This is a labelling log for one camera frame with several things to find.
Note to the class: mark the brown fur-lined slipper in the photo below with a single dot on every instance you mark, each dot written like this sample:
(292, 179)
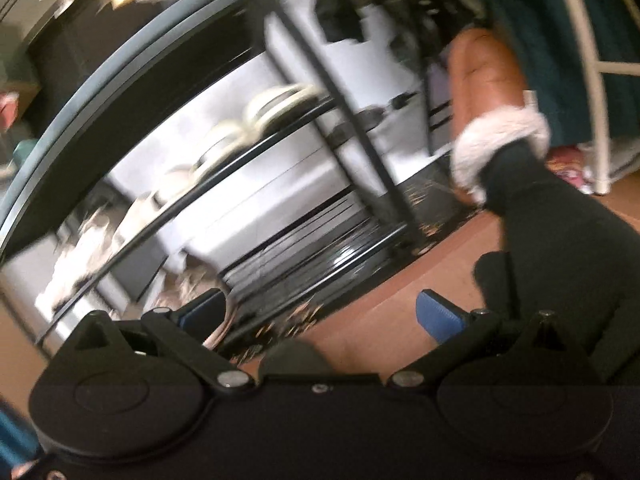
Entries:
(480, 75)

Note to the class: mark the white tube frame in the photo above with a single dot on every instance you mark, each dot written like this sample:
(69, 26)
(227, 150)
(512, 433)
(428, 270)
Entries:
(584, 35)

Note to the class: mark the person's right leg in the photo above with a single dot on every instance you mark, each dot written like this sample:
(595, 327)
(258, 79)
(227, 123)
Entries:
(550, 220)

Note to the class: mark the floral patterned cloth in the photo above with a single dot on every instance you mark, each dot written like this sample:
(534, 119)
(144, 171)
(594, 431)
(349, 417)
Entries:
(567, 170)

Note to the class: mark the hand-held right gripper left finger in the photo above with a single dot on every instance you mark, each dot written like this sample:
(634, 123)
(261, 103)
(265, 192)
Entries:
(197, 312)

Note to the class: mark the pale blurred shoe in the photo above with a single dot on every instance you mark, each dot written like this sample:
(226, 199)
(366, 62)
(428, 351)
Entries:
(300, 96)
(265, 110)
(220, 152)

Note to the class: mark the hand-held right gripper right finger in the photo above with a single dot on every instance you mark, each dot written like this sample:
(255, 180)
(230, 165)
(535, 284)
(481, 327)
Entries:
(440, 312)

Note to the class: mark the pink lace-up shoe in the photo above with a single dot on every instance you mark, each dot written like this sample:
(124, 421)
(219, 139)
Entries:
(222, 327)

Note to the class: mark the teal hanging cloth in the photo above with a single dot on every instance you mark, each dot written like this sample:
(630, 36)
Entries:
(540, 35)

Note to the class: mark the black metal shoe rack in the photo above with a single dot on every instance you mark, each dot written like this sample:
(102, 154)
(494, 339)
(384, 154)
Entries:
(350, 132)

